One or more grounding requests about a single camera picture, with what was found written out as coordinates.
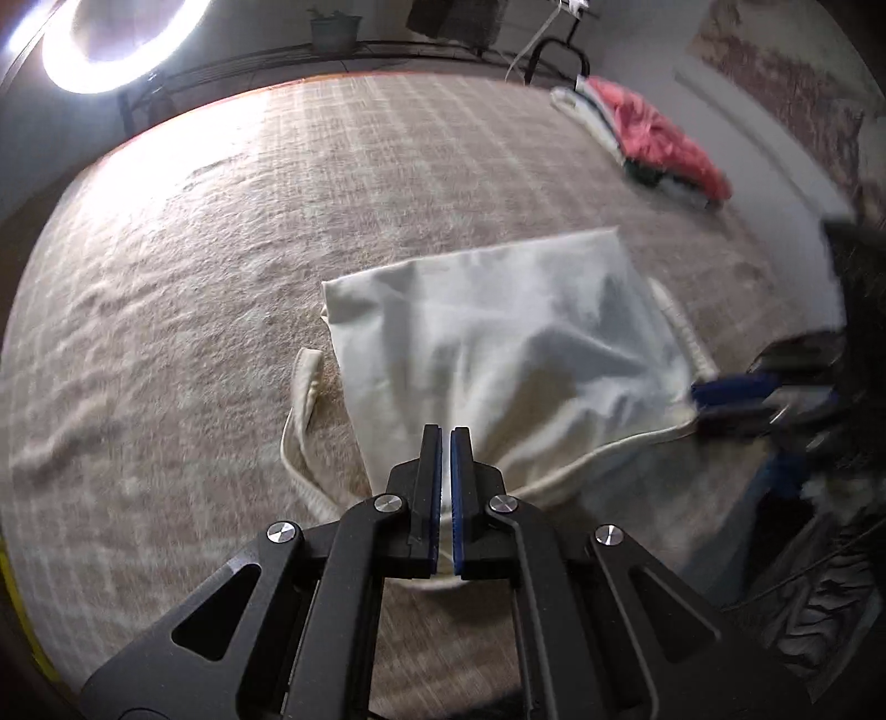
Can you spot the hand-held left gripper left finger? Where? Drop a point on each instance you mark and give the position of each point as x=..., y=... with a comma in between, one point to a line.
x=435, y=484

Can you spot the black metal clothes rack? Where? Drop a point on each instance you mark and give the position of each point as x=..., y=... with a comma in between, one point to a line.
x=207, y=69

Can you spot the white tank top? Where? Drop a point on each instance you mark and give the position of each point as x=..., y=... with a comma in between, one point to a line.
x=498, y=346

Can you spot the black metal chair frame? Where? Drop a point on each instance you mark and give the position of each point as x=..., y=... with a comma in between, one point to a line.
x=554, y=43

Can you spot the plaid bed blanket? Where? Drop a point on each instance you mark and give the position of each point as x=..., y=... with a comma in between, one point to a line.
x=207, y=277

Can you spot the white folded garment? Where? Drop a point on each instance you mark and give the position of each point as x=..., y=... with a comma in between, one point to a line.
x=581, y=111

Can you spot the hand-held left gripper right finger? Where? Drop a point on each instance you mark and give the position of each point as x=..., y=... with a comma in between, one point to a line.
x=457, y=484

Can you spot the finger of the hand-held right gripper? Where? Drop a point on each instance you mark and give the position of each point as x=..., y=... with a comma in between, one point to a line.
x=734, y=388
x=747, y=419

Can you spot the dark folded garment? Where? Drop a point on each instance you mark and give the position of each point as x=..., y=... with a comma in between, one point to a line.
x=647, y=176

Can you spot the white clip lamp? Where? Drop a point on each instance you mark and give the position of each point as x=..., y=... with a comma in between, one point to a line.
x=573, y=5

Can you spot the pink folded garment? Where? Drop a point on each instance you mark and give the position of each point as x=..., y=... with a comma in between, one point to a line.
x=657, y=131

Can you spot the potted plant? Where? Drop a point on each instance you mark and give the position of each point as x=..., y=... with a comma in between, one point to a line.
x=336, y=34

